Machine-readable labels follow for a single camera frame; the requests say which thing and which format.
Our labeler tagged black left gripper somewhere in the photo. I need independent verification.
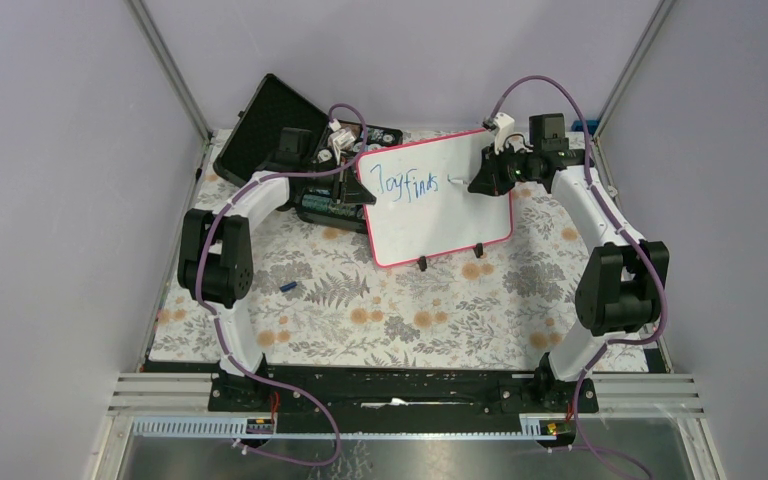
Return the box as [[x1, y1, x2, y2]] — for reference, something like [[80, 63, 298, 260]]
[[300, 154, 375, 206]]

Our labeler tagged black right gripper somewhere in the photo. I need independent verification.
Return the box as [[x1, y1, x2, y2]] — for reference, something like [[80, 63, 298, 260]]
[[468, 141, 539, 198]]

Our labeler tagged pink framed whiteboard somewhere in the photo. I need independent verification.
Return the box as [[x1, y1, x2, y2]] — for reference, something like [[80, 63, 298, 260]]
[[356, 129, 514, 268]]

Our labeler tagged blue marker cap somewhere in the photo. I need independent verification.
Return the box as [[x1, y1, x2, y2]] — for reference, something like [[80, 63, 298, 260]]
[[279, 282, 298, 292]]

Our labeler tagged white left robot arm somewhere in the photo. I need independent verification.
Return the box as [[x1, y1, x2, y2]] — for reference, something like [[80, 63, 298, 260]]
[[177, 120, 377, 411]]

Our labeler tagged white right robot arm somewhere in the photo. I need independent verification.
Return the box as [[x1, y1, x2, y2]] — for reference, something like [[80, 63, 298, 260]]
[[467, 113, 669, 412]]

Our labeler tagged blue clamp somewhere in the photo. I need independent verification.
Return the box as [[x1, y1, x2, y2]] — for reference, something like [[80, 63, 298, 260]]
[[571, 119, 600, 135]]

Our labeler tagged black poker chip case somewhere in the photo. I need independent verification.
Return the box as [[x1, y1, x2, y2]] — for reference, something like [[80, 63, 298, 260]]
[[214, 73, 404, 234]]

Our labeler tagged floral tablecloth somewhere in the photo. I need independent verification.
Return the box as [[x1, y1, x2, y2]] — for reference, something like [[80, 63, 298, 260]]
[[148, 129, 650, 372]]

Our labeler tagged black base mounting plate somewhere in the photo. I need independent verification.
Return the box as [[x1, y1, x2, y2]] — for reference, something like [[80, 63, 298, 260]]
[[208, 363, 599, 435]]

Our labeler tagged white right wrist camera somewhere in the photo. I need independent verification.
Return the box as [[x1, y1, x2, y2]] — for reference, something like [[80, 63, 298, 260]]
[[482, 112, 515, 154]]

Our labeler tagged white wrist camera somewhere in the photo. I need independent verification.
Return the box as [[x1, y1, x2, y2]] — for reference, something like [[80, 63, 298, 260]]
[[327, 119, 357, 165], [482, 112, 515, 154]]

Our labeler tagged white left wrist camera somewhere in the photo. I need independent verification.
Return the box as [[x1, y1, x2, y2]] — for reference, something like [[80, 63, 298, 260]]
[[327, 119, 357, 165]]

